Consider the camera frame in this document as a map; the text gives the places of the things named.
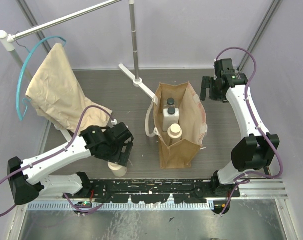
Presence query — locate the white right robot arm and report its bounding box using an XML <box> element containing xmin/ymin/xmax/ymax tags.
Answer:
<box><xmin>200</xmin><ymin>58</ymin><xmax>280</xmax><ymax>197</ymax></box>

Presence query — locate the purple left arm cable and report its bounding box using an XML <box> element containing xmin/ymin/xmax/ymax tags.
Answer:
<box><xmin>0</xmin><ymin>105</ymin><xmax>117</xmax><ymax>218</ymax></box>

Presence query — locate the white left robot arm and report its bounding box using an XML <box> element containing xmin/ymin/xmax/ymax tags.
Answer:
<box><xmin>7</xmin><ymin>122</ymin><xmax>134</xmax><ymax>206</ymax></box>

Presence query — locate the brown canvas tote bag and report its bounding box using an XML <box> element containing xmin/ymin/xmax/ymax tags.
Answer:
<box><xmin>145</xmin><ymin>82</ymin><xmax>208</xmax><ymax>169</ymax></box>

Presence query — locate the beige bottle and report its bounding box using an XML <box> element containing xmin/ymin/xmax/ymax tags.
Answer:
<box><xmin>167</xmin><ymin>123</ymin><xmax>183</xmax><ymax>146</ymax></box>
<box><xmin>108</xmin><ymin>162</ymin><xmax>128</xmax><ymax>178</ymax></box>

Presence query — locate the white bottle with dark cap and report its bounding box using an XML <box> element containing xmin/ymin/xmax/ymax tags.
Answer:
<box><xmin>162</xmin><ymin>107</ymin><xmax>180</xmax><ymax>132</ymax></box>

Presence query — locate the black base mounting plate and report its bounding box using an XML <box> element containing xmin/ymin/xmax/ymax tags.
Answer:
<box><xmin>68</xmin><ymin>178</ymin><xmax>234</xmax><ymax>204</ymax></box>

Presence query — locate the beige cloth garment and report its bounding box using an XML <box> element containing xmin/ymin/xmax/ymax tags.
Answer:
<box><xmin>25</xmin><ymin>43</ymin><xmax>98</xmax><ymax>133</ymax></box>

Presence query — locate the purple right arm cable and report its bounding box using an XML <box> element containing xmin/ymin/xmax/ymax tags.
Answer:
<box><xmin>215</xmin><ymin>46</ymin><xmax>284</xmax><ymax>216</ymax></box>

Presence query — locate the teal clothes hanger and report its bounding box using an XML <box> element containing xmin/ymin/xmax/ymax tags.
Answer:
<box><xmin>17</xmin><ymin>36</ymin><xmax>68</xmax><ymax>122</ymax></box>

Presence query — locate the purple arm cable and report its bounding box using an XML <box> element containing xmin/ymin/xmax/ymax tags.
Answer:
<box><xmin>0</xmin><ymin>105</ymin><xmax>117</xmax><ymax>218</ymax></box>
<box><xmin>215</xmin><ymin>46</ymin><xmax>284</xmax><ymax>216</ymax></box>

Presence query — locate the metal clothes rack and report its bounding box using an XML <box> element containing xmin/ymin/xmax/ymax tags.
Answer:
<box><xmin>0</xmin><ymin>0</ymin><xmax>165</xmax><ymax>156</ymax></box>

